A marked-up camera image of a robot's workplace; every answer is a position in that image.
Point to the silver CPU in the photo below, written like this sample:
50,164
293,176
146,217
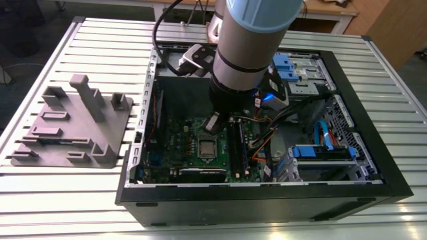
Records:
209,148

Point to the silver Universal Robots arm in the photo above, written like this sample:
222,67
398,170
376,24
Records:
241,50

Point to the CPU socket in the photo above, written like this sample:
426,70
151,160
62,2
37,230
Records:
209,158

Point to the grey power supply unit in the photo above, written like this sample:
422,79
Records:
181,92

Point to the silver disk bay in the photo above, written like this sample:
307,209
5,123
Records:
327,163
307,87

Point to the green motherboard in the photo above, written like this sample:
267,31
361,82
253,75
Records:
181,150

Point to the black graphics card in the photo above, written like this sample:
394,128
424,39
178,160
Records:
201,175

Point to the black PC case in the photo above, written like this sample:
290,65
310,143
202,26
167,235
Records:
267,207

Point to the wooden desk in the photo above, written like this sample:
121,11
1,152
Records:
321,10

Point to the grey parts rack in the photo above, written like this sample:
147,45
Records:
77,150

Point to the RAM stick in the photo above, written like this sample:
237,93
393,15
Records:
57,141

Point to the wooden cabinet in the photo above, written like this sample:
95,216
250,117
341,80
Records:
394,30

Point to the black office chair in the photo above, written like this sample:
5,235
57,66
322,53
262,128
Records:
21,25

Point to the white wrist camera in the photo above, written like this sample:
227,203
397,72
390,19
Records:
277,95

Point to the grey wrist bracket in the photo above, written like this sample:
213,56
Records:
201,57

